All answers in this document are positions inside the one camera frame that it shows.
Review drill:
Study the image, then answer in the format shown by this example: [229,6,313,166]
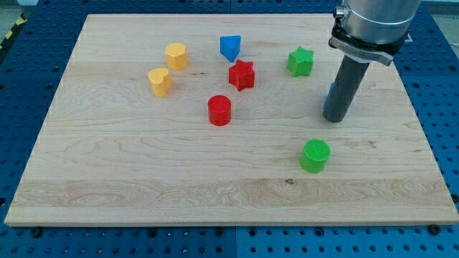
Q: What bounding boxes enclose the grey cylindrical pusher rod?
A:
[323,56,369,123]

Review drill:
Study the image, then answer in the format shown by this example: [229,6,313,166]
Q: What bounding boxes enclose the green star block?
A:
[287,47,314,77]

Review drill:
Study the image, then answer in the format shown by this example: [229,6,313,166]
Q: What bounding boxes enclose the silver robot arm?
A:
[323,0,421,123]

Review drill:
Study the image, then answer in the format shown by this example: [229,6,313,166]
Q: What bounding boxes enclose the red star block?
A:
[228,59,255,92]

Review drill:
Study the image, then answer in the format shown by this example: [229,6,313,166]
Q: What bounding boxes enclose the blue block behind rod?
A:
[322,82,335,111]

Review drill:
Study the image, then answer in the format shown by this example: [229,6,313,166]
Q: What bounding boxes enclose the green cylinder block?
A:
[299,139,331,173]

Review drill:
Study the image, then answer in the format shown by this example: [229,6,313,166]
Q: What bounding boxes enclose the blue triangle block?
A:
[219,35,241,62]

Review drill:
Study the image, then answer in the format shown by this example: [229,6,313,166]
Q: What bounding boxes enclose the red cylinder block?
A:
[207,95,232,126]

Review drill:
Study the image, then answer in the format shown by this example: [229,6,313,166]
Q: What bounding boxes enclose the yellow hexagon block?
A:
[165,42,188,70]

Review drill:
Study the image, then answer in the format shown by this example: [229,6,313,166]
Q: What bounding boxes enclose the yellow heart block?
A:
[148,67,172,97]

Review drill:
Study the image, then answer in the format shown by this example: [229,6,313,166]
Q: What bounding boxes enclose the light wooden board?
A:
[5,14,458,227]

